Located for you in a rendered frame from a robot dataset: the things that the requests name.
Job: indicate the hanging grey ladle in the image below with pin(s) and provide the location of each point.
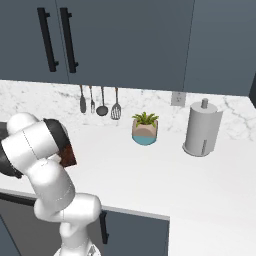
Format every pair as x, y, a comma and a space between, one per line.
102, 106

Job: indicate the hanging grey spatula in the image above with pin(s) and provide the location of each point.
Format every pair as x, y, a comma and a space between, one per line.
82, 101

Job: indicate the hanging grey fork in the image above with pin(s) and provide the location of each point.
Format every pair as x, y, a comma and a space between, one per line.
92, 100

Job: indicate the potted green plant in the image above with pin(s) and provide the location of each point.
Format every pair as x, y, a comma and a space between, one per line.
144, 130

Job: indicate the grey dishwasher front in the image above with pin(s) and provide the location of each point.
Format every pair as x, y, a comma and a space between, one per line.
26, 226

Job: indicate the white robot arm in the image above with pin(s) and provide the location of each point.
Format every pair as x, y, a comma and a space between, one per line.
43, 173

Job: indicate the dark blue base cupboard door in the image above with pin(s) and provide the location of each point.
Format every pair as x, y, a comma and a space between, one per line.
136, 233

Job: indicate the hanging slotted grey turner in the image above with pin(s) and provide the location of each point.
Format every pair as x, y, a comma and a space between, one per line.
116, 108

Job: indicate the grey wall outlet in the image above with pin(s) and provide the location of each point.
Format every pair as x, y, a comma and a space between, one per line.
178, 98

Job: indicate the grey paper towel holder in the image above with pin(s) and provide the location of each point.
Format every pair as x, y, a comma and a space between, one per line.
201, 130

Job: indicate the dark brown cutting board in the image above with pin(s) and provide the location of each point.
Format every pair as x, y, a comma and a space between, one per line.
69, 156

